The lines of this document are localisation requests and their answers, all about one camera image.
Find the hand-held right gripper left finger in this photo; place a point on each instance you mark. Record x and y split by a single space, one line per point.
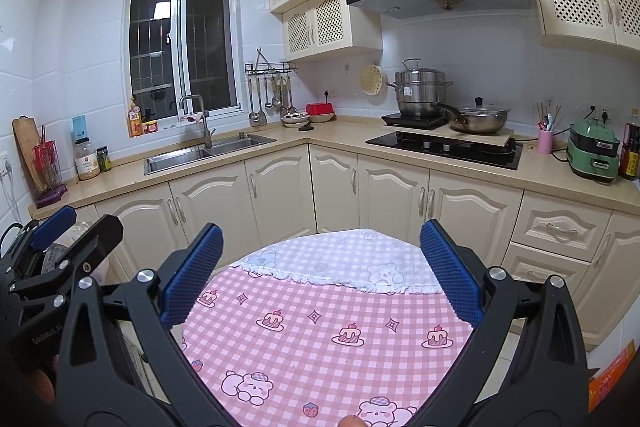
192 274

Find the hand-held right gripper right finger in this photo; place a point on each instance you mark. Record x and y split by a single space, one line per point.
450 272

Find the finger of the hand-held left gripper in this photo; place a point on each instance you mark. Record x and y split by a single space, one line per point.
100 239
55 227

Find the person's left hand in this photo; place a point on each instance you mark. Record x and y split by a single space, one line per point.
42 384

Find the person's right hand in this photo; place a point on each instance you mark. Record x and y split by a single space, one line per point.
351 422

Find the red knife rack purple base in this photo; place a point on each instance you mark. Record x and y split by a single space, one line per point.
50 167

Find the large white-label jar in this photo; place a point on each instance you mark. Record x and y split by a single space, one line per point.
87 162

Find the small green jar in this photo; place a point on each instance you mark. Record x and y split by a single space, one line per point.
104 161

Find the wooden cutting board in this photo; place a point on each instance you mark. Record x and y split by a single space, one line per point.
25 147

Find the light blue box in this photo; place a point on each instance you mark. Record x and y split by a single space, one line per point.
79 128

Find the cream base cabinets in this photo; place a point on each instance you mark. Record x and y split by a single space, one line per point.
280 197

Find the black glass gas hob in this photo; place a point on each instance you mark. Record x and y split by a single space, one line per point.
450 154

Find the steel double sink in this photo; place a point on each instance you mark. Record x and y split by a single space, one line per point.
210 154

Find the orange dish soap bottle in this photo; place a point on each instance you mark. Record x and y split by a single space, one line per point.
135 122

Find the small red-label jar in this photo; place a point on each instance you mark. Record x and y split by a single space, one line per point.
151 128

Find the pink checked tablecloth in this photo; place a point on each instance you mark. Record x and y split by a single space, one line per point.
310 347

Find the steel kitchen faucet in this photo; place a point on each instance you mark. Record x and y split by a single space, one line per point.
206 127

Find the steel pan with lid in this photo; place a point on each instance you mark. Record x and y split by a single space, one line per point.
480 119

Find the black induction cooker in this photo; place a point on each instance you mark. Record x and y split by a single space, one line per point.
410 121

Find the pink utensil cup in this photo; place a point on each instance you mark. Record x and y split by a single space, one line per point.
545 143

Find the steel slotted spatula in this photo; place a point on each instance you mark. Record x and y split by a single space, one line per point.
256 116

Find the steel steamer pot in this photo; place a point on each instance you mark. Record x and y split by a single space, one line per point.
420 94

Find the chopsticks bundle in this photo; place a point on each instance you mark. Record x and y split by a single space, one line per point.
549 117

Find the white bowl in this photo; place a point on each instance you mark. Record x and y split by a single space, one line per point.
295 119

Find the green electric cooker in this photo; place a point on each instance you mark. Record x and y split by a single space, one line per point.
592 152

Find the steel ladle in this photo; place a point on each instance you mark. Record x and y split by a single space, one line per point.
269 103

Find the orange bag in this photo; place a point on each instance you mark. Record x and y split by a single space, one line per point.
612 377

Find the hanging steel utensils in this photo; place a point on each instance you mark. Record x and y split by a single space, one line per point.
285 104

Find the round yellow strainer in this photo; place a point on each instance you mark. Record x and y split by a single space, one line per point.
372 81

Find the red food container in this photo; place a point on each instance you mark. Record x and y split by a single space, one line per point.
320 111

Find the dark brown sauce bottle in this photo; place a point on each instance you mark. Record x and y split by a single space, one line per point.
630 152

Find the sliding kitchen window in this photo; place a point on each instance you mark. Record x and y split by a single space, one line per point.
185 37

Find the small cream lattice-door cabinet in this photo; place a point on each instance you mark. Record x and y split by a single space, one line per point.
330 27

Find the white wall socket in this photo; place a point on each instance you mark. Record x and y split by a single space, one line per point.
5 164

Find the wall socket with plug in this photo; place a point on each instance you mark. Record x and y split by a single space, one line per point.
330 95

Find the black wall utensil rack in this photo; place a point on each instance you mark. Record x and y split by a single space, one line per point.
272 67

